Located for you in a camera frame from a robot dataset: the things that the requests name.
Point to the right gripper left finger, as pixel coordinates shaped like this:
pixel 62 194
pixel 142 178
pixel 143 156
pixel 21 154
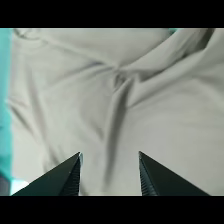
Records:
pixel 61 181

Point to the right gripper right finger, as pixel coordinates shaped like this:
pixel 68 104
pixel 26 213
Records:
pixel 160 181

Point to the beige T-shirt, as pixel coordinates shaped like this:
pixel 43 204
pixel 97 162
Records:
pixel 126 100

